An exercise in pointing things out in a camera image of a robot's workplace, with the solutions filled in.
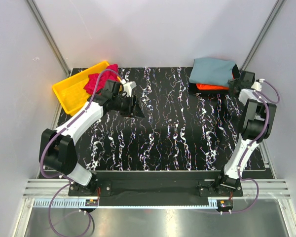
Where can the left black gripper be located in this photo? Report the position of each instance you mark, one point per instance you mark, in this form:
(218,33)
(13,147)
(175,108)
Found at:
(132,110)

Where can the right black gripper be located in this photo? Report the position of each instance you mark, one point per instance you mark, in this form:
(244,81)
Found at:
(232,82)

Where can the blue-grey t shirt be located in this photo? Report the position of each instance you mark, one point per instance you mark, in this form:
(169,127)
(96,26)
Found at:
(200,63)

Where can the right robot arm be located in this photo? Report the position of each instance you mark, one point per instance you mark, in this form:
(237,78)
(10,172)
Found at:
(255,125)

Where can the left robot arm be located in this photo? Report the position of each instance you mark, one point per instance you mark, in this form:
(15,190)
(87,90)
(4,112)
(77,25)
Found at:
(57,147)

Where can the folded orange t shirt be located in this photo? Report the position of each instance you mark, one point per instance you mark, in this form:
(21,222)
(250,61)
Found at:
(209,87)

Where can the folded black t shirt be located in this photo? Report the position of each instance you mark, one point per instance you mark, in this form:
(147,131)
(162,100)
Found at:
(216,75)

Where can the red t shirt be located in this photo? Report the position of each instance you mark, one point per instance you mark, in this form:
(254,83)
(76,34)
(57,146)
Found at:
(107,75)

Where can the yellow plastic tray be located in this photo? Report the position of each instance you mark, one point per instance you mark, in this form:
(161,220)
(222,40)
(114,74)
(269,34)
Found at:
(74,91)

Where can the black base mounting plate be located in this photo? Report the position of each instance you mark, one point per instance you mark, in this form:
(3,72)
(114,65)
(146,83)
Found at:
(191,182)

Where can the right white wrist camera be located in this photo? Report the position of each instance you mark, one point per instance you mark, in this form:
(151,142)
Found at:
(257,85)

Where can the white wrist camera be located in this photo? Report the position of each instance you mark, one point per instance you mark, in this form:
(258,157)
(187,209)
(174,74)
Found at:
(127,87)
(257,85)

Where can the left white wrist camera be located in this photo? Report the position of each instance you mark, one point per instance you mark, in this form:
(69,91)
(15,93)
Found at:
(127,87)

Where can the right aluminium corner post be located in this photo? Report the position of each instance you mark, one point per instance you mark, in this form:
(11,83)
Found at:
(263,32)

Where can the aluminium corner post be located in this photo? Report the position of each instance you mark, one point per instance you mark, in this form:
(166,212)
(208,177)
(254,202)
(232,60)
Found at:
(48,36)
(263,32)

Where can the aluminium frame rail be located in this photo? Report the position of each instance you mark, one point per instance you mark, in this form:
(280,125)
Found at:
(55,194)

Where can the left aluminium corner post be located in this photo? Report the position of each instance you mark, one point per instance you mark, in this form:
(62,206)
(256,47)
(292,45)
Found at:
(48,36)

